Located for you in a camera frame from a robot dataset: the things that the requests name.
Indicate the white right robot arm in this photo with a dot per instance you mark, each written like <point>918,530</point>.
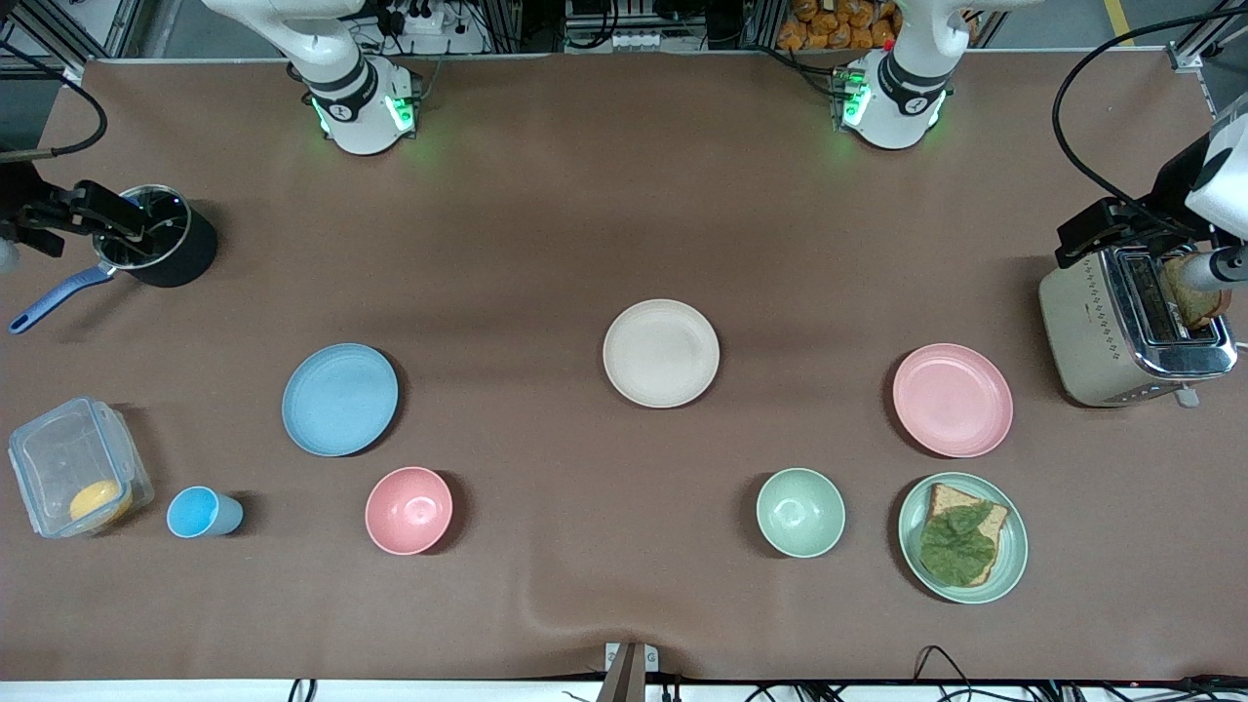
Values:
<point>351,93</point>

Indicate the brown table cover cloth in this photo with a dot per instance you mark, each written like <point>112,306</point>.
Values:
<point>585,195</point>

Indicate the blue cup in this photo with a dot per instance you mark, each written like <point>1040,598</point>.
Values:
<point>200,513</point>

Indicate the brown toast slice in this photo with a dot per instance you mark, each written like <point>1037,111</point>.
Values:
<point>1185,302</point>

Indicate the clear plastic container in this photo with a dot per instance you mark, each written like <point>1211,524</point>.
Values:
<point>58,458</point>

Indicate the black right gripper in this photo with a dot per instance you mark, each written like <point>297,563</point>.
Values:
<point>14,200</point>

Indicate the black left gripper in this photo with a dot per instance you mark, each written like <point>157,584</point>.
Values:
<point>1174,191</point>

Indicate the beige and chrome toaster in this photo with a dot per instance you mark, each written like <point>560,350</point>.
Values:
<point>1092,341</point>

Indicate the glass lid with blue knob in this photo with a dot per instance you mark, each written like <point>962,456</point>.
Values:
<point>161,219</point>

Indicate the pink bowl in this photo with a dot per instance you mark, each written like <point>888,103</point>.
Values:
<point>409,511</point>

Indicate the orange snack pile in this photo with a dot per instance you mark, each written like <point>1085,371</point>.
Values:
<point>838,24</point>

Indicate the green plate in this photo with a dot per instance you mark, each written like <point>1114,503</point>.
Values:
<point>1014,556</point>

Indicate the beige plate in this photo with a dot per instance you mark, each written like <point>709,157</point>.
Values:
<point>661,353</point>

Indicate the orange round food piece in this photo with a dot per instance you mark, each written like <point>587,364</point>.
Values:
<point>99,501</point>

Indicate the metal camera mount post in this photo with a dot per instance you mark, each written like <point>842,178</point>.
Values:
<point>626,673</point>

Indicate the bread slice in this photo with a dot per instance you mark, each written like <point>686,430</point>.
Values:
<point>951,499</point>

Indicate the green lettuce leaf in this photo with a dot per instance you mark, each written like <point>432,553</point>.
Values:
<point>955,548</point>

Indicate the pink plate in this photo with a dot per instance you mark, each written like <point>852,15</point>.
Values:
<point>953,400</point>

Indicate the white power strip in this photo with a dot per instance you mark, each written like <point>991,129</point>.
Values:
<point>419,19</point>

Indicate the green bowl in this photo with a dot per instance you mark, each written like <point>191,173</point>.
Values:
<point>800,513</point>

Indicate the blue plate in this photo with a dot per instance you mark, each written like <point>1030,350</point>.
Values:
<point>339,400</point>

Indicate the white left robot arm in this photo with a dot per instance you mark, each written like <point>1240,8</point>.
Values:
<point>907,97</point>

